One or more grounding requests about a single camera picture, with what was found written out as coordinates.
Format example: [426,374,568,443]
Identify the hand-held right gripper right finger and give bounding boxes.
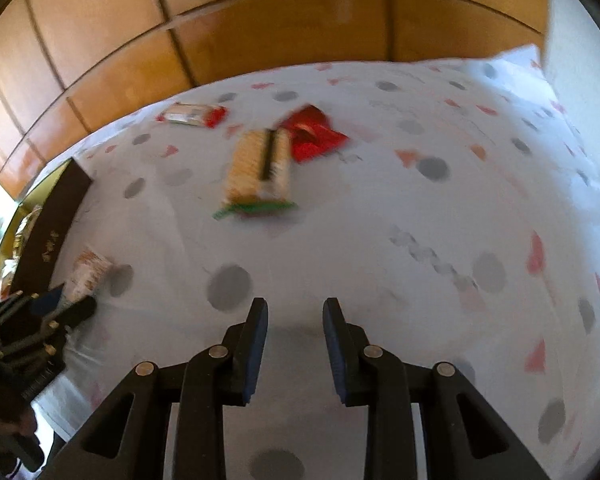
[322,297,551,480]

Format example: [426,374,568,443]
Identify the white orange-print snack packet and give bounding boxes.
[69,250,115,303]

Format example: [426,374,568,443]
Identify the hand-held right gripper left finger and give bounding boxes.
[39,297,270,480]

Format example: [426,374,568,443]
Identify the person's left hand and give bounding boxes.
[0,402,38,443]

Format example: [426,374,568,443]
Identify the plain red snack packet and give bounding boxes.
[279,105,350,164]

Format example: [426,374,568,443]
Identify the red green biscuit packet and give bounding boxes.
[212,129,298,221]

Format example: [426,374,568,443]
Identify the rectangular gold tin box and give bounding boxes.
[0,156,93,306]

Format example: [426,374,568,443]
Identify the white roll packet red ends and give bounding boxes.
[156,102,228,130]

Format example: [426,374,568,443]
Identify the wooden panelled wardrobe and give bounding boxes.
[0,0,551,201]

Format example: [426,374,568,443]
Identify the white spotted printed tablecloth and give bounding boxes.
[30,45,600,480]

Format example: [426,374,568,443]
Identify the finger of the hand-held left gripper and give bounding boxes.
[55,295,98,332]
[32,282,68,318]

